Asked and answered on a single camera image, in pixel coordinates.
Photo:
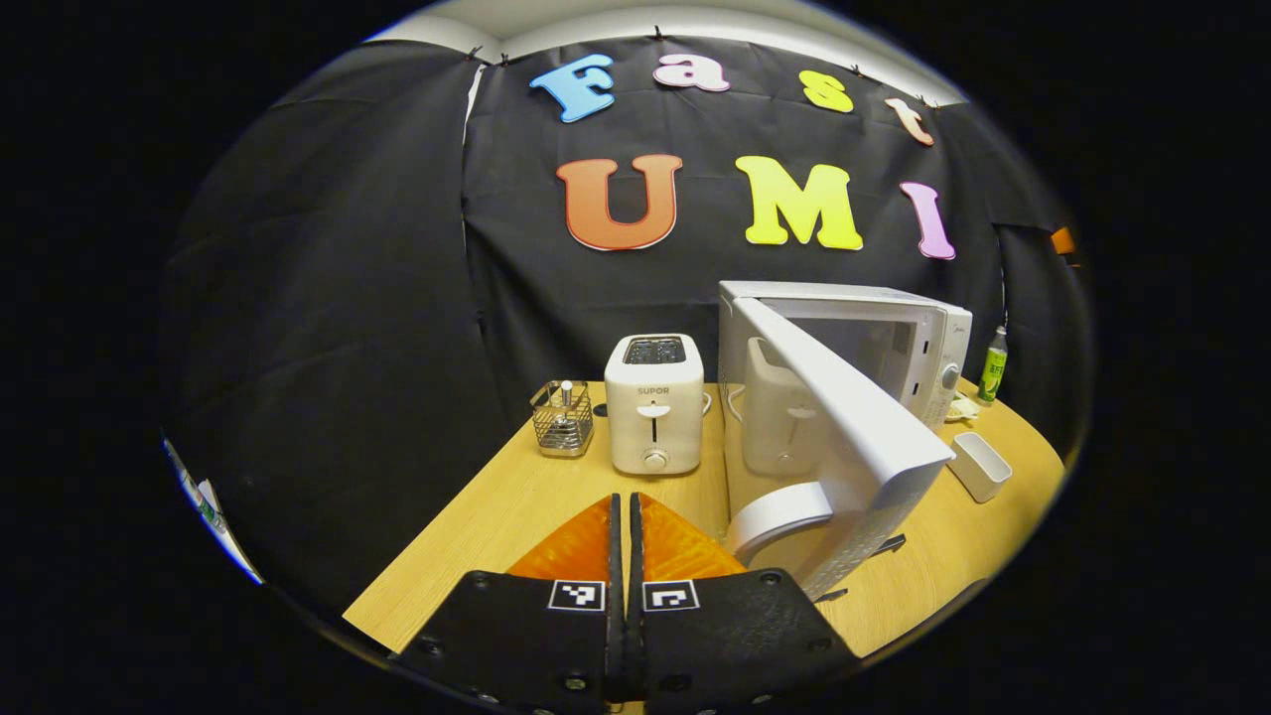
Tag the white microwave oven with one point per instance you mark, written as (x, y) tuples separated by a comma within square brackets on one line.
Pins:
[(854, 437)]

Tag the white toaster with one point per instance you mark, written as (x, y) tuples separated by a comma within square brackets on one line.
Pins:
[(655, 417)]

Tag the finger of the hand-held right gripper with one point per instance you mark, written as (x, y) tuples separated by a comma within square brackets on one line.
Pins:
[(1062, 243)]

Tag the white rectangular dish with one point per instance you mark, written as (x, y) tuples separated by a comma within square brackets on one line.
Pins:
[(978, 477)]

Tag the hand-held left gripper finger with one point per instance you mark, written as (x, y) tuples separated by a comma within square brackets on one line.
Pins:
[(634, 636), (616, 636)]

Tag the steel item with white knob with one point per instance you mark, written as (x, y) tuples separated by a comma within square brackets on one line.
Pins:
[(566, 392)]

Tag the green drink bottle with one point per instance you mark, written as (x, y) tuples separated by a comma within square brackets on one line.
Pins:
[(993, 375)]

